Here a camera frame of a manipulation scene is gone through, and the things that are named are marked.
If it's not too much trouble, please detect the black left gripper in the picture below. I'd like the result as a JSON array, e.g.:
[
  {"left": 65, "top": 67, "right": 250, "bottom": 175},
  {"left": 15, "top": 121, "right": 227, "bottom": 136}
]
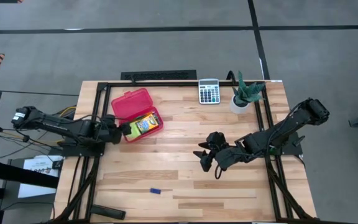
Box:
[{"left": 99, "top": 114, "right": 133, "bottom": 144}]

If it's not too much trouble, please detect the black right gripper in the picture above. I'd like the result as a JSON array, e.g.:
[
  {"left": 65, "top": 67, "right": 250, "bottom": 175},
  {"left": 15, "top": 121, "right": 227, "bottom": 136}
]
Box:
[{"left": 193, "top": 141, "right": 250, "bottom": 172}]

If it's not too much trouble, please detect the green sticky note pad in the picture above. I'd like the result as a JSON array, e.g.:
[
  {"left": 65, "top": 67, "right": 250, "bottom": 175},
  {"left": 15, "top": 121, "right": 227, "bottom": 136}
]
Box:
[{"left": 125, "top": 121, "right": 142, "bottom": 141}]

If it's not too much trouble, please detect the yellow crayon box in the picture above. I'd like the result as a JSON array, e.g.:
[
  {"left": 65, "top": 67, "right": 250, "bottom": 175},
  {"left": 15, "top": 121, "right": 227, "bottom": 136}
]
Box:
[{"left": 134, "top": 112, "right": 162, "bottom": 135}]

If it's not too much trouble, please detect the pink plastic pencil box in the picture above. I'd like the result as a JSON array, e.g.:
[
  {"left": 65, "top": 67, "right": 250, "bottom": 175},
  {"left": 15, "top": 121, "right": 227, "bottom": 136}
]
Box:
[{"left": 110, "top": 87, "right": 165, "bottom": 144}]

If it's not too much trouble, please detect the artificial plant in white pot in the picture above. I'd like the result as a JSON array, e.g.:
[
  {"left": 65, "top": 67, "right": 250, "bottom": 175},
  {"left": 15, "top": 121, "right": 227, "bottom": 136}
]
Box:
[{"left": 229, "top": 70, "right": 267, "bottom": 115}]

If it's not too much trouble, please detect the grey desk calculator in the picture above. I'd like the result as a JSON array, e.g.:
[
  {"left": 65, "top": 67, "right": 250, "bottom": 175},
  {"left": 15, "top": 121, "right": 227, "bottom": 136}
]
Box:
[{"left": 198, "top": 78, "right": 221, "bottom": 105}]

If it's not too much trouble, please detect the black perforated panel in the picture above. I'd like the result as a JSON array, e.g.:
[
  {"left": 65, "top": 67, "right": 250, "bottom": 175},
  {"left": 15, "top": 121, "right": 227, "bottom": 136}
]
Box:
[{"left": 120, "top": 69, "right": 198, "bottom": 82}]

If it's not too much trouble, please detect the black rectangular bar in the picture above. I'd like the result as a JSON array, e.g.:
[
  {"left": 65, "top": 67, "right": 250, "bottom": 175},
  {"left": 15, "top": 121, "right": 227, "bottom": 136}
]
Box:
[{"left": 89, "top": 203, "right": 127, "bottom": 221}]

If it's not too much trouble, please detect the white paper sheet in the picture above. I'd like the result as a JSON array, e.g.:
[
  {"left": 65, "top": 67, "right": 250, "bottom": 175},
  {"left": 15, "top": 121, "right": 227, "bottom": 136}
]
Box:
[{"left": 17, "top": 154, "right": 64, "bottom": 199}]

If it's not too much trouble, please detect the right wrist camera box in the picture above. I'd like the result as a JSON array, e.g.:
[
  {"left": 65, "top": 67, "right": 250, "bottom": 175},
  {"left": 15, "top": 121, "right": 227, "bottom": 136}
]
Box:
[{"left": 208, "top": 131, "right": 229, "bottom": 149}]

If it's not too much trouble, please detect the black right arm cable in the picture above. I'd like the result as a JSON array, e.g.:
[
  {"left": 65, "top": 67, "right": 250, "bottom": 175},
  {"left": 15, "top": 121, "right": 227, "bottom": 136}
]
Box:
[{"left": 213, "top": 161, "right": 229, "bottom": 180}]

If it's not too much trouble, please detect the black aluminium table frame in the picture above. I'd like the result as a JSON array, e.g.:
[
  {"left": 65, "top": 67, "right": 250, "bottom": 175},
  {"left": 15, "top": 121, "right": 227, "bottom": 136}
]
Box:
[{"left": 53, "top": 80, "right": 318, "bottom": 223}]

